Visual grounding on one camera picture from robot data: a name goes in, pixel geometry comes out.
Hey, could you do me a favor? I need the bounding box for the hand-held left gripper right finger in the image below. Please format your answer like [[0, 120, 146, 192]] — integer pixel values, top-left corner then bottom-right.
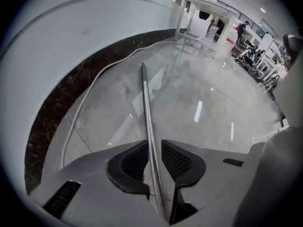
[[160, 140, 249, 227]]

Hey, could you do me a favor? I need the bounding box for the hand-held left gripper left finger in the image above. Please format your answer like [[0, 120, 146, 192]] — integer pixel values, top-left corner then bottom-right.
[[29, 140, 167, 227]]

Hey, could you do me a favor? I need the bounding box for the long grey metal rod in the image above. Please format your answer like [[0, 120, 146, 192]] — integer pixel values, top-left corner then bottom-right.
[[141, 62, 168, 223]]

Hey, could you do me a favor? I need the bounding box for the black railing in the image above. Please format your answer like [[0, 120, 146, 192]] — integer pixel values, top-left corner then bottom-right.
[[236, 12, 265, 39]]

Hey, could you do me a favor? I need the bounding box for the white table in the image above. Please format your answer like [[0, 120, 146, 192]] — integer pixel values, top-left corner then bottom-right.
[[175, 0, 239, 60]]

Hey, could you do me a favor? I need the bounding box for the white floor cable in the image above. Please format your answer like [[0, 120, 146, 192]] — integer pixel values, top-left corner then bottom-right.
[[62, 40, 180, 170]]

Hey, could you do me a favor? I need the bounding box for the black cable heap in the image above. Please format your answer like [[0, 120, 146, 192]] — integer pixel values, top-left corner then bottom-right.
[[236, 53, 260, 75]]

